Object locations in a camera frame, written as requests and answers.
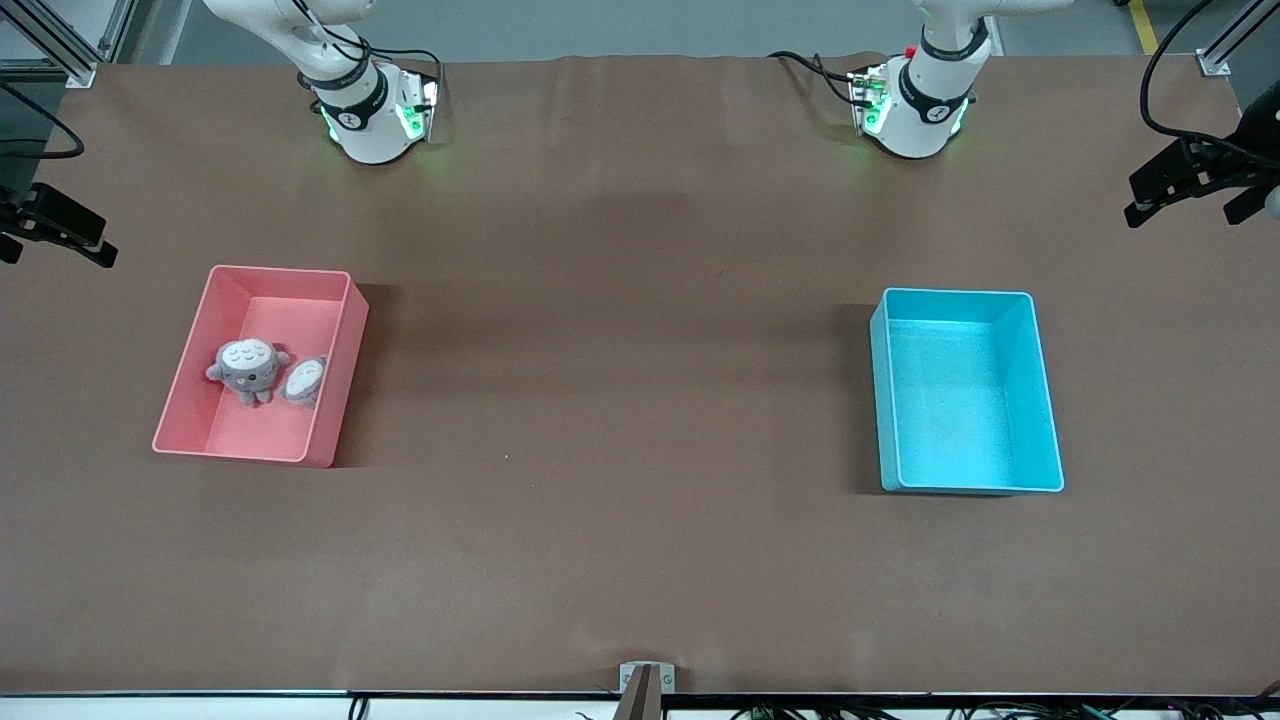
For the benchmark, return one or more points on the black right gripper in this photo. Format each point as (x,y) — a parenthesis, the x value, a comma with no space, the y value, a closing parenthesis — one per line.
(22,212)

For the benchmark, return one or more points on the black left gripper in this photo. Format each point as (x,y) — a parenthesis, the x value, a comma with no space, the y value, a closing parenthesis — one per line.
(1222,165)

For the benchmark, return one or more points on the grey plush toy with limbs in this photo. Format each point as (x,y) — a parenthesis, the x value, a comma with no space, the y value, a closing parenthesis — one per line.
(245,365)

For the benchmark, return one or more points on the small grey white-faced plush toy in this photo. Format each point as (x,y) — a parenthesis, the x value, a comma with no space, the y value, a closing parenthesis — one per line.
(303,382)

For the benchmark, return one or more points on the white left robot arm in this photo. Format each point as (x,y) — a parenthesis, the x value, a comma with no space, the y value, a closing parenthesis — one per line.
(925,110)

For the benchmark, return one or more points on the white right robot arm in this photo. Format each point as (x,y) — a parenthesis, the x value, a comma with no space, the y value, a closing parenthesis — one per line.
(365,120)

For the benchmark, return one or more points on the pink plastic box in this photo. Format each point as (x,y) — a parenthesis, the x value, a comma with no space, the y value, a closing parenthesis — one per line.
(270,425)

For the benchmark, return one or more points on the blue plastic box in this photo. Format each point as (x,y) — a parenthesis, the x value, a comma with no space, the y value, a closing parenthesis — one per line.
(950,420)

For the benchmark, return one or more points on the brown table cover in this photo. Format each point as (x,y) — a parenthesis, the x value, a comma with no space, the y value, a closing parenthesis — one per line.
(640,560)

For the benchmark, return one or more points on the brown narrow bar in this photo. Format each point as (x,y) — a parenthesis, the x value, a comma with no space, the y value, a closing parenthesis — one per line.
(640,702)

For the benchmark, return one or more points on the aluminium frame profile with bracket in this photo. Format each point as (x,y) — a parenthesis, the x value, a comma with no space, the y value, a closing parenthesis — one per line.
(1213,65)
(78,72)

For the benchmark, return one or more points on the plain aluminium frame profile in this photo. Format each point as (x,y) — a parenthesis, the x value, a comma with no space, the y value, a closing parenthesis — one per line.
(118,25)

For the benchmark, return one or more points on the grey metal table bracket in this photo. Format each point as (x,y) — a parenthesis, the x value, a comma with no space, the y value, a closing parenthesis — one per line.
(668,680)

